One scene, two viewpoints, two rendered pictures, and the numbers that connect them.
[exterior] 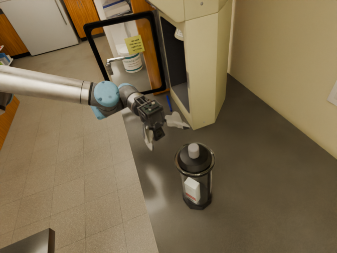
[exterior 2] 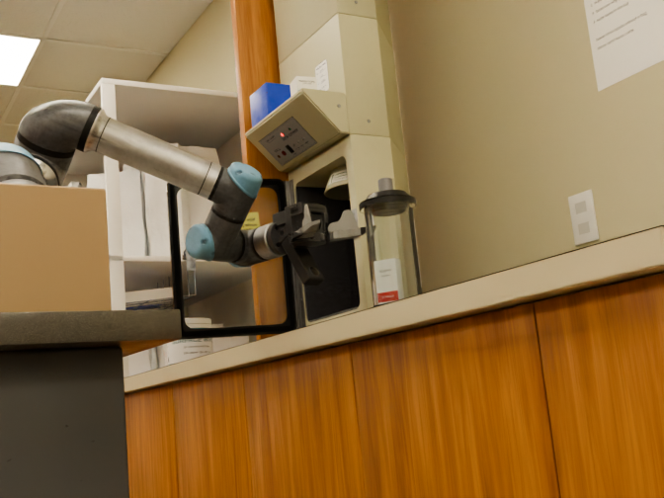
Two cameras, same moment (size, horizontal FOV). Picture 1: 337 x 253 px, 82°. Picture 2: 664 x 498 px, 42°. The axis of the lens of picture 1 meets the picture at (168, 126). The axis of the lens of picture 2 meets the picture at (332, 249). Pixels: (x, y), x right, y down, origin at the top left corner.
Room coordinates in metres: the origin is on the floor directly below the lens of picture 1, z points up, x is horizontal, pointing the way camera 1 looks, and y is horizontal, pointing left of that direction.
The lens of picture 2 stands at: (-1.16, 0.58, 0.78)
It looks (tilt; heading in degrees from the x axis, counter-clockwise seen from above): 11 degrees up; 341
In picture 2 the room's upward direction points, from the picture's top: 5 degrees counter-clockwise
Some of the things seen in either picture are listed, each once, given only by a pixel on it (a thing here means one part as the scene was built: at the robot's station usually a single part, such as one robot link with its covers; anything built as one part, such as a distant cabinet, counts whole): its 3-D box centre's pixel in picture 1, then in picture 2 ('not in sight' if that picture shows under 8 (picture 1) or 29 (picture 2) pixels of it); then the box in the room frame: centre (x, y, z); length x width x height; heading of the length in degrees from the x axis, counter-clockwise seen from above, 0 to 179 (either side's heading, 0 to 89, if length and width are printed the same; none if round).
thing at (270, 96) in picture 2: not in sight; (276, 108); (0.85, -0.01, 1.55); 0.10 x 0.10 x 0.09; 11
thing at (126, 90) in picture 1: (129, 95); (249, 247); (0.68, 0.13, 1.16); 0.11 x 0.09 x 0.08; 26
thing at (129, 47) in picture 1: (130, 61); (231, 256); (0.92, 0.12, 1.19); 0.30 x 0.01 x 0.40; 92
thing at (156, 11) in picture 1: (163, 55); (294, 254); (0.93, -0.04, 1.19); 0.03 x 0.02 x 0.39; 11
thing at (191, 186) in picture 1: (195, 178); (393, 257); (0.31, -0.05, 1.06); 0.11 x 0.11 x 0.21
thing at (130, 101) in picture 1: (139, 103); (274, 240); (0.61, 0.09, 1.16); 0.08 x 0.05 x 0.08; 116
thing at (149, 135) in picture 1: (147, 135); (308, 218); (0.43, 0.07, 1.16); 0.09 x 0.03 x 0.06; 172
